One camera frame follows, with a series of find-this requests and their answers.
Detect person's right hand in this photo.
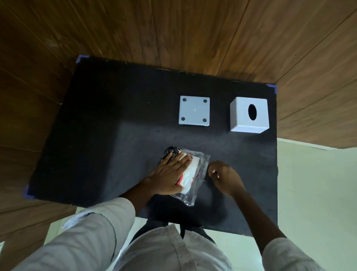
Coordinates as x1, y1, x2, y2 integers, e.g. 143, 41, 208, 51
208, 161, 246, 199

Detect person's left hand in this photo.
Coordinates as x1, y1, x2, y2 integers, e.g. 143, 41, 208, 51
145, 152, 193, 196

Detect clear plastic bag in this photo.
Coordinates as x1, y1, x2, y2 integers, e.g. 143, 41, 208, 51
168, 149, 210, 207

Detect person's left forearm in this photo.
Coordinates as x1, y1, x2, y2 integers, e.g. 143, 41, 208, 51
119, 179, 157, 221

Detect person's right forearm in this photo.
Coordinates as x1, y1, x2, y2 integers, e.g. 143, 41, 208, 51
231, 189, 288, 256

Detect black patterned pouch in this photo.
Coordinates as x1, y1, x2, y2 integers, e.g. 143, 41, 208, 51
157, 146, 182, 168

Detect white red tissue pack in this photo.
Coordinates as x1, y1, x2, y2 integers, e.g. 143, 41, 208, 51
174, 152, 202, 195

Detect black trousers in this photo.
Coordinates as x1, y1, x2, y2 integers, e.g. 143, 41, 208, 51
131, 217, 216, 247

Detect white tissue box cover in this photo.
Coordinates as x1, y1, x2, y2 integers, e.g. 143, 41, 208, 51
230, 97, 270, 133

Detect black table mat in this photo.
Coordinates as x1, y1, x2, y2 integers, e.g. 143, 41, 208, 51
26, 55, 280, 237

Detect white shirt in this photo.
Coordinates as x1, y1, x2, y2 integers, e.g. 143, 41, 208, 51
11, 197, 327, 271

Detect white square base plate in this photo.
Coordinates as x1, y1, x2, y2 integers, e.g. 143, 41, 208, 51
178, 96, 210, 127

